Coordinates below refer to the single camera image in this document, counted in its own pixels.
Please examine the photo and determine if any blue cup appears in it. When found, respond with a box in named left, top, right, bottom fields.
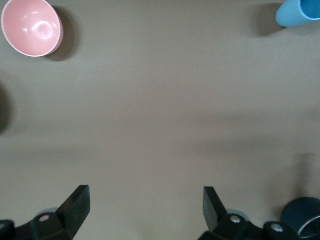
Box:
left=275, top=0, right=320, bottom=28

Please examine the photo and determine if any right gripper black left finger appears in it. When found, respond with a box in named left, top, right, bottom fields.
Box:
left=29, top=184, right=91, bottom=240

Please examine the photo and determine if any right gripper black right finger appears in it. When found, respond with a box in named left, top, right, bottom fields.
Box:
left=199, top=186, right=263, bottom=240

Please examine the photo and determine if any pink bowl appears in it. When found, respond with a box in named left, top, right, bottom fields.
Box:
left=1, top=0, right=65, bottom=58

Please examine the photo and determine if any dark pot with blue handle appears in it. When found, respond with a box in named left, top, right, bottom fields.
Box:
left=281, top=196, right=320, bottom=240

